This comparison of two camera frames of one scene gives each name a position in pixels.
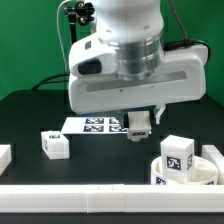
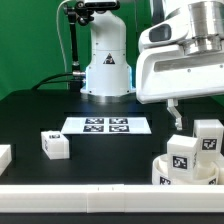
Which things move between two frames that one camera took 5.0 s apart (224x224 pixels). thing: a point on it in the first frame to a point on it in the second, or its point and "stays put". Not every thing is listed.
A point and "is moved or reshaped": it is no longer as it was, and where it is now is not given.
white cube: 177,155 is moved or reshaped
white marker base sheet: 95,126 stays put
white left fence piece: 5,157 stays put
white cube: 138,125 to 210,140
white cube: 55,145 stays put
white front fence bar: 111,198 stays put
